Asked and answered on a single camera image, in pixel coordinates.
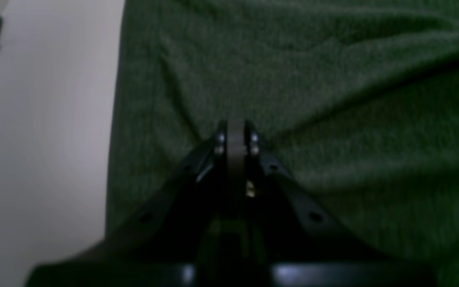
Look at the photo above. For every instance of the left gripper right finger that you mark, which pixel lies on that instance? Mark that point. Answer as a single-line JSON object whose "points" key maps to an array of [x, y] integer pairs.
{"points": [[300, 242]]}

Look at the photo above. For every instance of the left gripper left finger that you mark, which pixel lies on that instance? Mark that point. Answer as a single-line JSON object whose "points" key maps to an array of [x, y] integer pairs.
{"points": [[158, 245]]}

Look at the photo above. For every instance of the dark green t-shirt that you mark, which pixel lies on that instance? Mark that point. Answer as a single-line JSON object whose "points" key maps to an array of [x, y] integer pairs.
{"points": [[358, 98]]}

